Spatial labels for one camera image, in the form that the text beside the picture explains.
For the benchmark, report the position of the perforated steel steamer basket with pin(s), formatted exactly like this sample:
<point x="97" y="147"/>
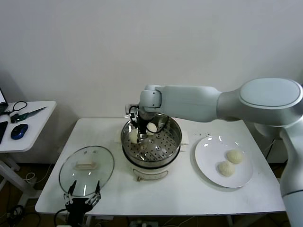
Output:
<point x="165" y="142"/>

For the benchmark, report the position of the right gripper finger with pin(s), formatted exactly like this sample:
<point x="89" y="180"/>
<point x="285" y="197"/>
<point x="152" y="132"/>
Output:
<point x="145" y="131"/>
<point x="140" y="136"/>

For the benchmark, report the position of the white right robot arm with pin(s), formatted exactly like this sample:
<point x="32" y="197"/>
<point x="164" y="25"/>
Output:
<point x="189" y="101"/>

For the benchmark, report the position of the grey power strip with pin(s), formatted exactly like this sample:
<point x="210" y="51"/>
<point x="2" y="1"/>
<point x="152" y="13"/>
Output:
<point x="142" y="224"/>

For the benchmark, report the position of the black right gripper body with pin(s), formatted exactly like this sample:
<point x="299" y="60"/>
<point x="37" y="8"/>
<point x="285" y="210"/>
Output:
<point x="142" y="123"/>

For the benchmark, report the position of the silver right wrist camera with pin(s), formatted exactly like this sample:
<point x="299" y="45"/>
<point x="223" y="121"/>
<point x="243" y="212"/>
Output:
<point x="127" y="107"/>

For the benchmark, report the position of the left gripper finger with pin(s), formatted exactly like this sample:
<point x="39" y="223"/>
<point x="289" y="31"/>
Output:
<point x="69" y="196"/>
<point x="96" y="195"/>

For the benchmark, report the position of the white side table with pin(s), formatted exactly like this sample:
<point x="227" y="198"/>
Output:
<point x="35" y="132"/>

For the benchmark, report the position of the black phone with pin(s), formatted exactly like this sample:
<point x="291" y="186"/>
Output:
<point x="2" y="131"/>

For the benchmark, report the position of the black laptop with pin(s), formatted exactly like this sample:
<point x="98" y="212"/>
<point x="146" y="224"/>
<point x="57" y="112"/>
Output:
<point x="2" y="97"/>

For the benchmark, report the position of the white steamed baozi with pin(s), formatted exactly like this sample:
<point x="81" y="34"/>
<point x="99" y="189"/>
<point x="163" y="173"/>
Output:
<point x="133" y="138"/>
<point x="152" y="129"/>
<point x="226" y="168"/>
<point x="234" y="156"/>

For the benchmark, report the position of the white round plate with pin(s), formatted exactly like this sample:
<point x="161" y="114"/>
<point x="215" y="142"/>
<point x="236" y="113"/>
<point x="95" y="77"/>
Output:
<point x="208" y="170"/>

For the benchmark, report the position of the cream electric cooker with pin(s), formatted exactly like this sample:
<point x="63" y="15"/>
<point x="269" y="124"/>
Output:
<point x="151" y="171"/>

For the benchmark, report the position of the blue computer mouse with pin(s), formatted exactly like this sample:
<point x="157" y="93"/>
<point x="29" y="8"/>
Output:
<point x="19" y="131"/>

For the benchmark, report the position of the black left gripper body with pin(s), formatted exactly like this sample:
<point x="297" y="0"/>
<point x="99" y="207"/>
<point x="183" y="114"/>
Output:
<point x="79" y="205"/>

